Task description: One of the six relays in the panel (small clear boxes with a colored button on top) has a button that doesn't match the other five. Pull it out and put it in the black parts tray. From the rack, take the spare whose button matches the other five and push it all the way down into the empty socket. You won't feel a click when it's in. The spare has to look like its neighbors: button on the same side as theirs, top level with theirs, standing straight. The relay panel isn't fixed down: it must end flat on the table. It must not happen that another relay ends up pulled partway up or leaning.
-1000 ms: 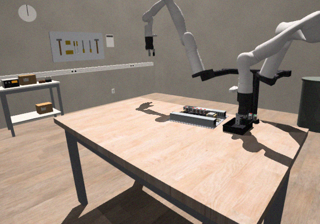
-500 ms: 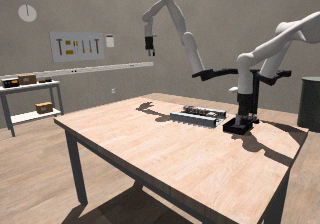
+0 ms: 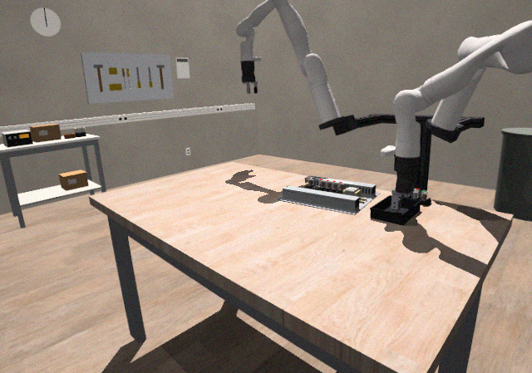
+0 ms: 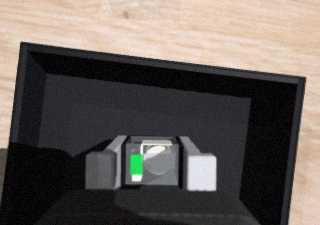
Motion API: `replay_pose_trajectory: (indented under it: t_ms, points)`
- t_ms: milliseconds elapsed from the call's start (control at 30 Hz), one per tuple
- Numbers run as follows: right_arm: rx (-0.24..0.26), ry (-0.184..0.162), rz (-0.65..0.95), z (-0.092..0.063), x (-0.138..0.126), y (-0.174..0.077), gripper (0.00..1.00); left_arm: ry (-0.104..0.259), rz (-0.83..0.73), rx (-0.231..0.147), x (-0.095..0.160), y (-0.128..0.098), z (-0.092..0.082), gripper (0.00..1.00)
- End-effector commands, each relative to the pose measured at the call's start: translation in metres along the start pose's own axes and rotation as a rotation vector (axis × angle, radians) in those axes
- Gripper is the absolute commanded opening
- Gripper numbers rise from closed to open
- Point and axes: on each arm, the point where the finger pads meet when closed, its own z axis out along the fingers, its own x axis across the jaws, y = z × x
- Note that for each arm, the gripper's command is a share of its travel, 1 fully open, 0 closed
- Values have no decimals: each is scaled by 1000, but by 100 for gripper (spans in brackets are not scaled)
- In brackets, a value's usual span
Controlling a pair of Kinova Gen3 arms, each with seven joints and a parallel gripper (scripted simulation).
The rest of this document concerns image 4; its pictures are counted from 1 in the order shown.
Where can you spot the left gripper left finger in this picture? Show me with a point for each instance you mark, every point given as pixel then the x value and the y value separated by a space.
pixel 107 169

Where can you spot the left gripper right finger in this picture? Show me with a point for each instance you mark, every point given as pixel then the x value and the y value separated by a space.
pixel 200 168

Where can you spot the black tray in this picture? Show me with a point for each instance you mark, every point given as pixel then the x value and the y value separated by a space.
pixel 69 102

